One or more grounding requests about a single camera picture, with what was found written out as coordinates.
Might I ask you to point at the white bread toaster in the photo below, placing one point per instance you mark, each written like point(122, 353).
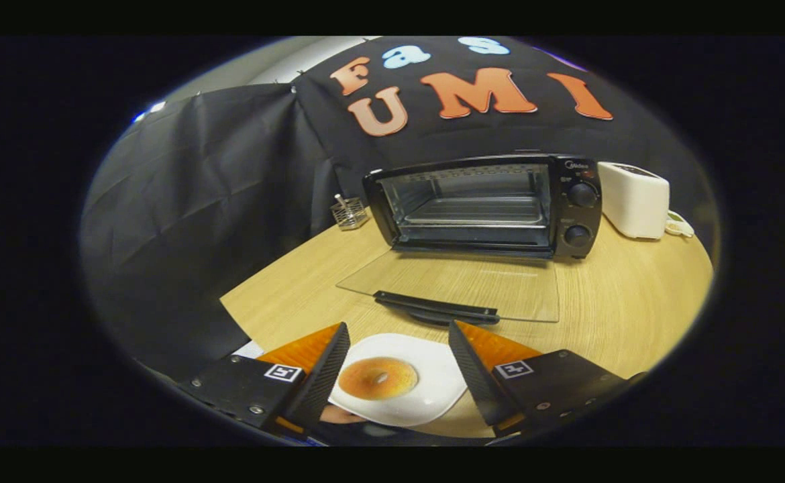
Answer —
point(631, 201)

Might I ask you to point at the white plate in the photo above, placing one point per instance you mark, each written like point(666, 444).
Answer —
point(436, 376)

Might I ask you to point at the black backdrop cloth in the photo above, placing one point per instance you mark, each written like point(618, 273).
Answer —
point(191, 221)

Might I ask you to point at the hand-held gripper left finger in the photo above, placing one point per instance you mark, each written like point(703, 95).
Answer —
point(319, 382)

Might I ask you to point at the black toaster oven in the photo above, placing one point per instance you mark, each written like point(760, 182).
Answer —
point(577, 215)

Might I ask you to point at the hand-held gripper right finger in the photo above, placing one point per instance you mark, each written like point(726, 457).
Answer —
point(476, 379)

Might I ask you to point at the round brown bun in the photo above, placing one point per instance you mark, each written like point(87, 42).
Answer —
point(365, 382)

